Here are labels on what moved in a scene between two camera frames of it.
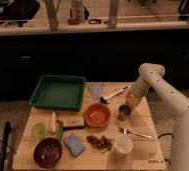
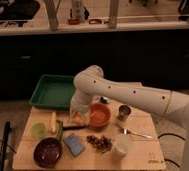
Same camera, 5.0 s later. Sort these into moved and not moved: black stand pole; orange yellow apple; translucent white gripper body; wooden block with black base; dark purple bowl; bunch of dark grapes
Moved: orange yellow apple; translucent white gripper body
Not moved: black stand pole; dark purple bowl; bunch of dark grapes; wooden block with black base
